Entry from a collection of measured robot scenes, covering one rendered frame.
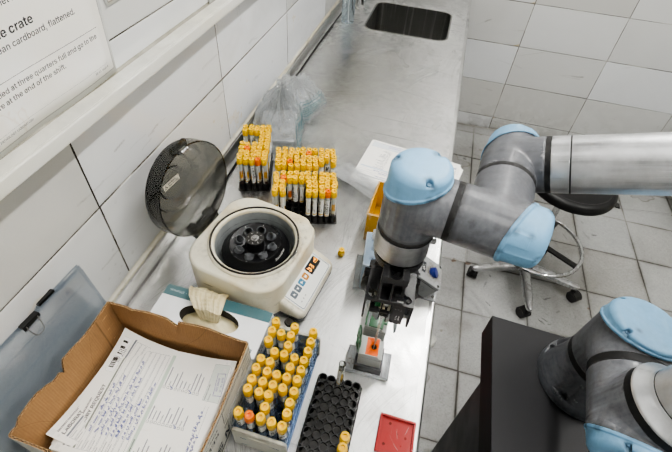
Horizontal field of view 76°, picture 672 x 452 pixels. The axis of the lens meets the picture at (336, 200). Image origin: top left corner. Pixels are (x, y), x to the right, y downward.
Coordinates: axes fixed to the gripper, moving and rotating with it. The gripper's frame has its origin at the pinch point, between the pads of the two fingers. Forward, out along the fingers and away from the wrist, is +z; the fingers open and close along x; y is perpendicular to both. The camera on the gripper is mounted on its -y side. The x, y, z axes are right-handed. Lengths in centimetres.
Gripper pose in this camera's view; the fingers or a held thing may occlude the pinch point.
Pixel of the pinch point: (383, 311)
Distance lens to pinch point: 78.1
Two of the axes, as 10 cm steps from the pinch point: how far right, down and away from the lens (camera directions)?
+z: -0.6, 7.1, 7.0
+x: 9.7, 2.0, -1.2
